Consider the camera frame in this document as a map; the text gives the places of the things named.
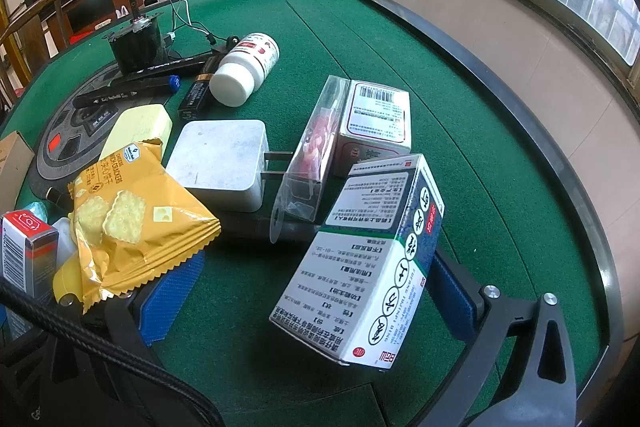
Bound small white bottle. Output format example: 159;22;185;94
50;217;81;268

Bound black marker pen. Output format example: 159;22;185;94
107;56;216;88

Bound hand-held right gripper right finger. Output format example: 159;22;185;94
430;251;580;427

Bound black braided cable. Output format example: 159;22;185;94
0;279;223;427

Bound pale yellow block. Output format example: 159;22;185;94
99;103;173;160

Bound black gold battery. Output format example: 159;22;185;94
178;74;216;122

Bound white green blue medicine box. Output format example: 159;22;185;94
269;153;445;373

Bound black plug with wires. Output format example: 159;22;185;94
167;0;242;58

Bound white power adapter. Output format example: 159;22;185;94
165;119;291;214

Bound teal white package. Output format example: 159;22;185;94
22;202;51;224

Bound grey round table centre panel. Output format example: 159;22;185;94
27;59;211;208

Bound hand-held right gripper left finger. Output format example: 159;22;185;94
75;251;207;427

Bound black marker blue cap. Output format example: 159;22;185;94
74;74;182;110

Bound clear plastic box pink contents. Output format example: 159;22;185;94
270;75;351;245

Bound cardboard box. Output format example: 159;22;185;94
0;131;36;208

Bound large white pill bottle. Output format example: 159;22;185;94
209;33;280;108

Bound red grey small box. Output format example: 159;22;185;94
0;209;60;300

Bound wooden chair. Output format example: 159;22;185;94
0;0;71;108

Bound black electric motor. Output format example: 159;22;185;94
102;0;163;74

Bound white red medicine box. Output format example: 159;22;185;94
331;79;412;178

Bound yellow plastic object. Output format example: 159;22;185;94
52;252;86;303

